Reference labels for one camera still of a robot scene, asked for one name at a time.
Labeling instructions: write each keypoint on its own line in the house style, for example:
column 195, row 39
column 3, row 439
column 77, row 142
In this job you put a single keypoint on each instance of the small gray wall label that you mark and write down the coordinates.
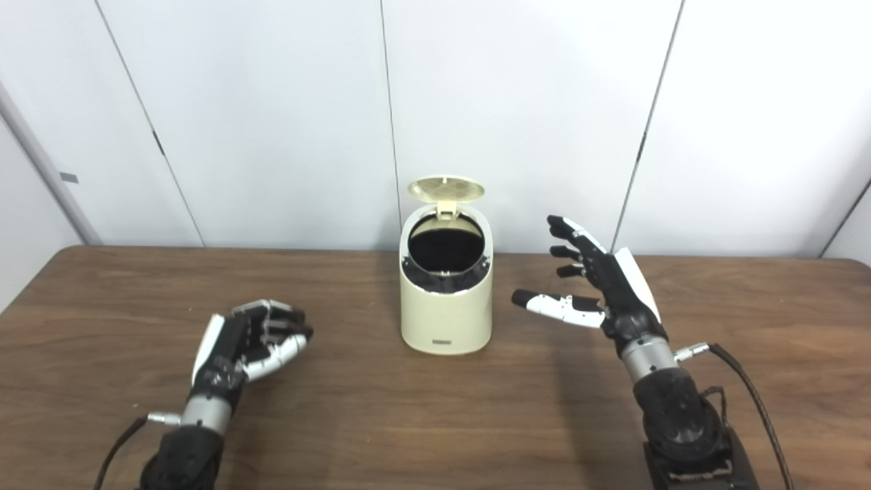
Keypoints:
column 69, row 177

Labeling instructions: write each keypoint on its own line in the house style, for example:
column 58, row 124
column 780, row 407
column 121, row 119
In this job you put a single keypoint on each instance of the gray wall corner post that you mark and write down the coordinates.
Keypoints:
column 47, row 163

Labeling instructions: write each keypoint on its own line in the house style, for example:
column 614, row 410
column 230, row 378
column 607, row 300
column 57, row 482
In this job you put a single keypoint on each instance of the cream round bin lid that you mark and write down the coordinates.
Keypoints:
column 446, row 189

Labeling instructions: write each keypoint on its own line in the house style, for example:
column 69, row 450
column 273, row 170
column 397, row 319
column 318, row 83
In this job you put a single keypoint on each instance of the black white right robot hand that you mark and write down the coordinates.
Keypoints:
column 622, row 292

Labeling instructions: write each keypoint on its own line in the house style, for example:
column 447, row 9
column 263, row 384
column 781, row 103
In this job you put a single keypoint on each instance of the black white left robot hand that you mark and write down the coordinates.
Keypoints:
column 224, row 347

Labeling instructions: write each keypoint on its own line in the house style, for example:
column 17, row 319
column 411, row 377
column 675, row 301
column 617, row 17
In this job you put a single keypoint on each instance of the cream-colored bin body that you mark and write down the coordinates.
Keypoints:
column 446, row 320

